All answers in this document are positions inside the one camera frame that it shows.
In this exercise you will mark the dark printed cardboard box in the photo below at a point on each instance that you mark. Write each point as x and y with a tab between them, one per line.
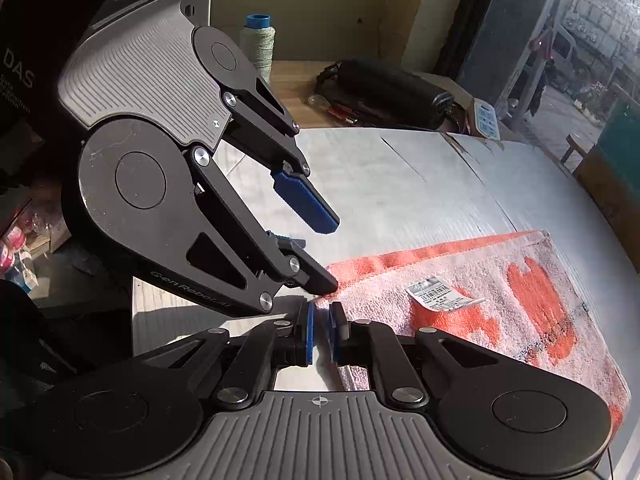
20	80

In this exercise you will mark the white van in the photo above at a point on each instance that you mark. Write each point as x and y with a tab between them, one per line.
562	49

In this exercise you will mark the pink and white packets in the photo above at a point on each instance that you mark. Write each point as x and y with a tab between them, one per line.
15	252

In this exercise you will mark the black zip pouch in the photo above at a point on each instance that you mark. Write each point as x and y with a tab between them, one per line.
390	92

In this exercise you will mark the green board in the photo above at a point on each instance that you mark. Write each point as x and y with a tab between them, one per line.
621	130

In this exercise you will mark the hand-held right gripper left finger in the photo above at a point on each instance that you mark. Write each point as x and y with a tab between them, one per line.
310	334

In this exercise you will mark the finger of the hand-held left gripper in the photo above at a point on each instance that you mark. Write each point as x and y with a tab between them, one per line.
320	280
306	205

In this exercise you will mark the orange and white towel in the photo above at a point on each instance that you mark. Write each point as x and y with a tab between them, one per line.
500	270

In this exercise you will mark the wooden stool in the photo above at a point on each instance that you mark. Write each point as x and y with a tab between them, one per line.
576	145

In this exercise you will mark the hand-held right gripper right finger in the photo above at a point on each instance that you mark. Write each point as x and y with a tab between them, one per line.
334	336

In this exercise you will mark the thread spool with blue core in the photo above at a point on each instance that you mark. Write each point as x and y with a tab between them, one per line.
257	45

